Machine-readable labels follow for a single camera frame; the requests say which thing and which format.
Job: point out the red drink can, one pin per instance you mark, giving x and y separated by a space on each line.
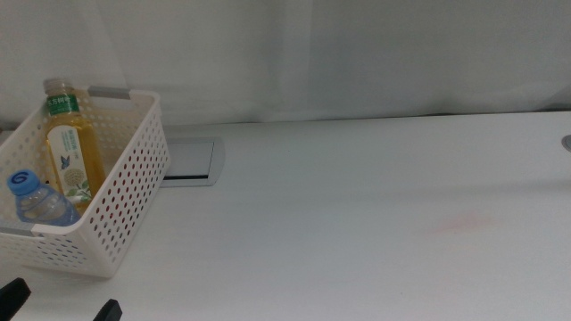
126 178

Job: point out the clear water bottle blue cap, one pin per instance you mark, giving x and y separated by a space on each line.
42 207

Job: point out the white cloth backdrop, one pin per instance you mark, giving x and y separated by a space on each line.
401 53

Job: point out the yellow tea bottle green label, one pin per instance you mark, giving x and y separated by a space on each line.
73 151

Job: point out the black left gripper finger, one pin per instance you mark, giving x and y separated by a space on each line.
110 312
13 298

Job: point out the white perforated plastic basket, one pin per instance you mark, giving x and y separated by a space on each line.
27 147

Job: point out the round silver table grommet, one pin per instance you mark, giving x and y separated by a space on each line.
566 143

